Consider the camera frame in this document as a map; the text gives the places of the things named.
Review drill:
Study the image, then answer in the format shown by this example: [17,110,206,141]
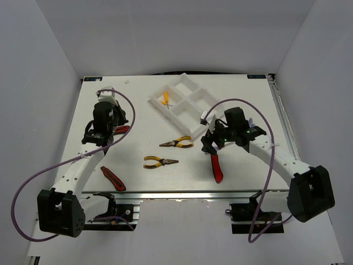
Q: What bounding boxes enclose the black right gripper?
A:
[201,119,236,156]

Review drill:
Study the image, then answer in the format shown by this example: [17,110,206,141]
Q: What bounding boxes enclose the yellow screwdriver short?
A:
[160,100,174,107]

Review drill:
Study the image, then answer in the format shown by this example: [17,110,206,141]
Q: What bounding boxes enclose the yellow screwdriver long shaft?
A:
[164,92,169,109]

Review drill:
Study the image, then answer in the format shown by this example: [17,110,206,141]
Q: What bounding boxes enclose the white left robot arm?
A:
[37,99,128,237]

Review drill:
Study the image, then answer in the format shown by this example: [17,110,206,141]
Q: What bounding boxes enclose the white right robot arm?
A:
[201,107,335,222]

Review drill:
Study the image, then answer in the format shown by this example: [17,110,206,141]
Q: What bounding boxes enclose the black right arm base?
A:
[224,190,287,235]

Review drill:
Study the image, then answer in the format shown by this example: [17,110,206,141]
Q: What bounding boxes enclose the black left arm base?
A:
[84,192,139,231]

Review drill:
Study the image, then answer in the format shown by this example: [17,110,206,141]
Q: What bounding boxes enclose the yellow pliers upper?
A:
[159,136,194,149]

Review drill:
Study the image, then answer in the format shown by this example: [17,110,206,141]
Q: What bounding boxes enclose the yellow pliers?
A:
[143,156,179,169]
[159,136,194,149]

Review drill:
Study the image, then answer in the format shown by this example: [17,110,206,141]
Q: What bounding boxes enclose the blue label left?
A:
[83,77,103,82]

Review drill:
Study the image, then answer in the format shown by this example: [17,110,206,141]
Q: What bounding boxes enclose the blue label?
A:
[83,77,103,82]
[247,74,266,79]

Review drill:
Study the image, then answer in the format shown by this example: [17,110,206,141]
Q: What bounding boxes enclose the white compartment organizer tray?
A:
[148,73,220,140]

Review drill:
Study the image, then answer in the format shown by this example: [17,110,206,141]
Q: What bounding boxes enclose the yellow pliers lower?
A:
[143,156,179,169]

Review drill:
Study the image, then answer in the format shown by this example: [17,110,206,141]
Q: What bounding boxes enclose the blue label right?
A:
[247,74,266,79]

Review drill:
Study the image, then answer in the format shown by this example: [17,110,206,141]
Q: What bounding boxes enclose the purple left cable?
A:
[10,88,137,243]

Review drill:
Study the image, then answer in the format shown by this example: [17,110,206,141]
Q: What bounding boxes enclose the purple cable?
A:
[205,98,293,243]
[10,88,137,243]

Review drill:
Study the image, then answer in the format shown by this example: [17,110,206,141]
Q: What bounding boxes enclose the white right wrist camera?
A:
[200,111,217,132]

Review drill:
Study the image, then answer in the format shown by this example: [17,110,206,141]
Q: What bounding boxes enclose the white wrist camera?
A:
[96,86,116,105]
[200,111,217,132]

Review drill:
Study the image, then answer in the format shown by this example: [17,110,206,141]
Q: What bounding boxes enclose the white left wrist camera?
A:
[96,86,116,105]

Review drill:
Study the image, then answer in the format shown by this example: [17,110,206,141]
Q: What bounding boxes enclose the aluminium rail front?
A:
[51,190,289,202]

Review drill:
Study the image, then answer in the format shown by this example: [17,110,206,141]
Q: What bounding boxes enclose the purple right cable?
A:
[205,98,293,243]

